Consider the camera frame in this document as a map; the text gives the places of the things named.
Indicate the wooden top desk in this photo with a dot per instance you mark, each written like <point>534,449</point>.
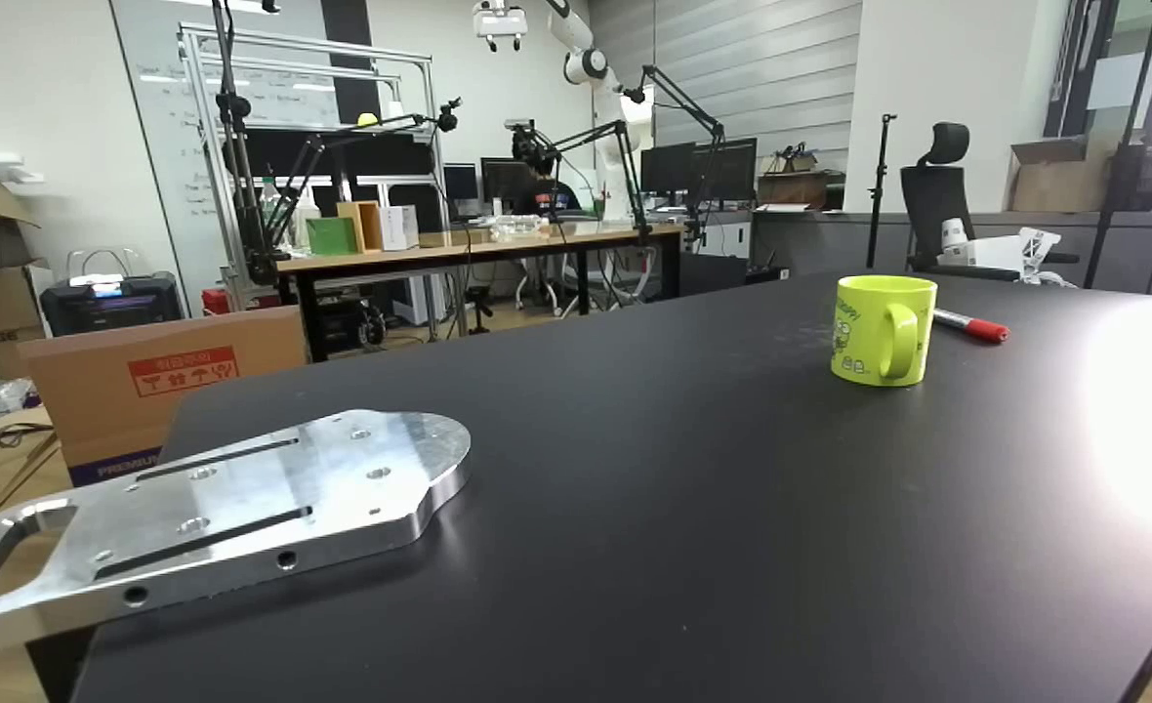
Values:
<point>471,242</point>

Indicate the orange box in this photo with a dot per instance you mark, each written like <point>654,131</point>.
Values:
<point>368,222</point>

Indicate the black printer box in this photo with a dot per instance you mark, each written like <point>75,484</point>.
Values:
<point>109,306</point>

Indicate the silver metal mounting plate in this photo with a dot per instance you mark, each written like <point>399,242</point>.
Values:
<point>274,502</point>

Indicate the white box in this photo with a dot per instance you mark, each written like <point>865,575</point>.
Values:
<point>395,228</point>

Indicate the small black monitor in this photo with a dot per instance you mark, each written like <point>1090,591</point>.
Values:
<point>508,179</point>

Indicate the red capped white marker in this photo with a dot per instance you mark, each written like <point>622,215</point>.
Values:
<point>986,329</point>

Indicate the grey low cabinet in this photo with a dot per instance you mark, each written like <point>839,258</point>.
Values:
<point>810,239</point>

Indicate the cardboard box with red label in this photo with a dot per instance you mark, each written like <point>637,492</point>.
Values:
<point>109,393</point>

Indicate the black office chair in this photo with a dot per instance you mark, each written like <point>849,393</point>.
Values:
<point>937,196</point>

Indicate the open brown cardboard box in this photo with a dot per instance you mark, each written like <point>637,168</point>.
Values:
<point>1056,179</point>

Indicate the wide dark monitor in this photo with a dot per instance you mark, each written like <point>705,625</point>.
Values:
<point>382,153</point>

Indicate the white ceiling device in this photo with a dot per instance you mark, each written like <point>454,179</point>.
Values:
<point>501,23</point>

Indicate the black computer monitor pair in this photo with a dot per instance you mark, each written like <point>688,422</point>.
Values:
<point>705,168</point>

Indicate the lime green mug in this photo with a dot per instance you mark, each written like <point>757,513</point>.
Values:
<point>874,334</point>

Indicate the green box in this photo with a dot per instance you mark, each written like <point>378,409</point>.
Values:
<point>330,235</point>

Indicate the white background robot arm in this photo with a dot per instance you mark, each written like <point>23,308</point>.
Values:
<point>584,60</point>

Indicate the black tripod with boom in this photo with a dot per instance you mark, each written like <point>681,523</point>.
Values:
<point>240,168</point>

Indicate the thin black slanted pole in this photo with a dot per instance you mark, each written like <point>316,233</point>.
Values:
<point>1121,143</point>

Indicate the black light stand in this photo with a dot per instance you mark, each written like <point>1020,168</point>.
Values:
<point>875,196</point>

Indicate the crumpled white plastic bag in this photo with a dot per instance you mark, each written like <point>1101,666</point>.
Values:
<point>1010,250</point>

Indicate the whiteboard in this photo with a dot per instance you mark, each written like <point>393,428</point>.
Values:
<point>167,157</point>

